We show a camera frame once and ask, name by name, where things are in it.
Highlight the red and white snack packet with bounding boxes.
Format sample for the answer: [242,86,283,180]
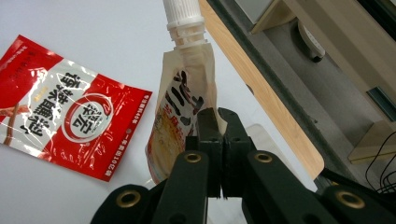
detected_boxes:
[0,35,153,183]

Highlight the white round device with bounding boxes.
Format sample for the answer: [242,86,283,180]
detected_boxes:
[297,20,327,63]

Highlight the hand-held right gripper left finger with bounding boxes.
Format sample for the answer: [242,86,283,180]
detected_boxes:
[185,106,224,199]

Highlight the spouted cream pouch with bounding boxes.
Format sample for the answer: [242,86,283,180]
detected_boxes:
[144,0,228,185]

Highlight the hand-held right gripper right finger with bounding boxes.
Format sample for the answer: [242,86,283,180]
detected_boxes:
[218,107,257,199]

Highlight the black cables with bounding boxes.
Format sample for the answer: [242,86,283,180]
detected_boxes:
[364,130,396,194]

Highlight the light wooden cabinet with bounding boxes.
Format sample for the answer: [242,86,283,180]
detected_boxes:
[250,0,396,164]

